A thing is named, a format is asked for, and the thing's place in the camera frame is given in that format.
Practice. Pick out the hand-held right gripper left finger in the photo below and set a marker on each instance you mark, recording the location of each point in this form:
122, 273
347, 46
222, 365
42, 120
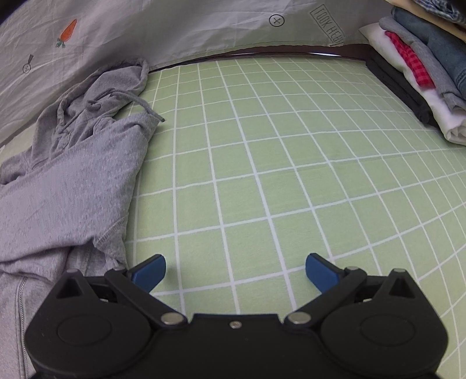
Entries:
149, 273

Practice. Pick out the stack of folded clothes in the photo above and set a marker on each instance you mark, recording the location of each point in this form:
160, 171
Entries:
447, 116

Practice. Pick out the grey hoodie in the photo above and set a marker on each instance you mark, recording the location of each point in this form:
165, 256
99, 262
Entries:
72, 175

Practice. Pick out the blue folded jeans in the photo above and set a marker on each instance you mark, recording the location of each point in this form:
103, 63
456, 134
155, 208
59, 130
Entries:
447, 47

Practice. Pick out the blue plaid folded garment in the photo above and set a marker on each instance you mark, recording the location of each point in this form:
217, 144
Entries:
440, 7

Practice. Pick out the grey printed cloth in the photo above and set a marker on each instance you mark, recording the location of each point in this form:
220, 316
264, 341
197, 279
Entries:
164, 29

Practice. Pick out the red checked folded garment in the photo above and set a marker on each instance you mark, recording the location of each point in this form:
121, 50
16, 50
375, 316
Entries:
415, 62

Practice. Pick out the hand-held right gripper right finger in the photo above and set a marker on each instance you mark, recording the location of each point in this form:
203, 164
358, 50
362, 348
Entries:
320, 271

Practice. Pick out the grey folded garment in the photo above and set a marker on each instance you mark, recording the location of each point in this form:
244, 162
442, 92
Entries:
437, 73

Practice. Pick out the green checked bed sheet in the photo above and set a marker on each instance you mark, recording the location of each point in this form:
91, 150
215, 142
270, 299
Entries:
273, 145

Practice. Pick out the black folded garment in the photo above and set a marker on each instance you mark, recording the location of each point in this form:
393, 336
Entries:
400, 85

